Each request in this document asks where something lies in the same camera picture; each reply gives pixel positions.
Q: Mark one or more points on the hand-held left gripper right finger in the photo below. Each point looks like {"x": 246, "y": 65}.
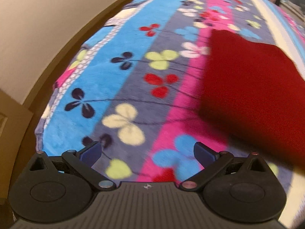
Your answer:
{"x": 203, "y": 154}

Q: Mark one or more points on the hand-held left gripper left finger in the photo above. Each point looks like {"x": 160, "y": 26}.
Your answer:
{"x": 90, "y": 153}

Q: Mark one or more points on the red knitted sweater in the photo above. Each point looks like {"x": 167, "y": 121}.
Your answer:
{"x": 250, "y": 95}

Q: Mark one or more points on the wooden panel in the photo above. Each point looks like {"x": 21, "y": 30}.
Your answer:
{"x": 12, "y": 136}

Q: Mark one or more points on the floral striped blanket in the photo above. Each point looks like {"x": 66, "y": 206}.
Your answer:
{"x": 133, "y": 81}

